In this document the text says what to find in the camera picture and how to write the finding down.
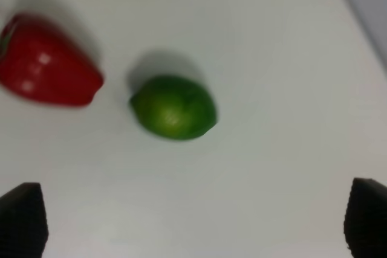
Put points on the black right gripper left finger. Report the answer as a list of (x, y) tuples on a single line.
[(24, 227)]

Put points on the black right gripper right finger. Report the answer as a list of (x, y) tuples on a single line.
[(365, 219)]

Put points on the green lime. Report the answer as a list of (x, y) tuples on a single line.
[(174, 107)]

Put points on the red bell pepper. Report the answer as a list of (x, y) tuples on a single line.
[(41, 63)]

